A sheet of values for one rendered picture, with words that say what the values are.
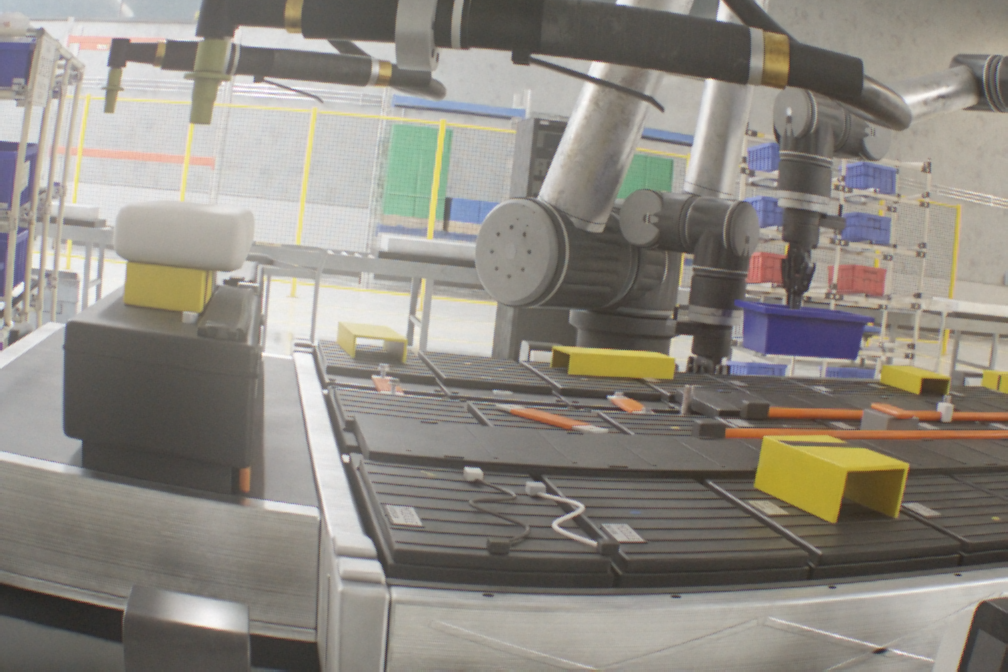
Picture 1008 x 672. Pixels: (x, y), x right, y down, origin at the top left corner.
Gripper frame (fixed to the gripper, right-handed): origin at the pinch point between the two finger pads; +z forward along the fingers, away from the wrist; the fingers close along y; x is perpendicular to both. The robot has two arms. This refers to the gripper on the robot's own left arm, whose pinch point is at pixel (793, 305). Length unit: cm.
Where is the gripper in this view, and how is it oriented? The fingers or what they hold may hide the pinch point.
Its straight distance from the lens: 228.2
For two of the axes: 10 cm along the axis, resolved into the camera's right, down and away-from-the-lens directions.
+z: -1.1, 9.9, 0.4
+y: 1.6, 0.5, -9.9
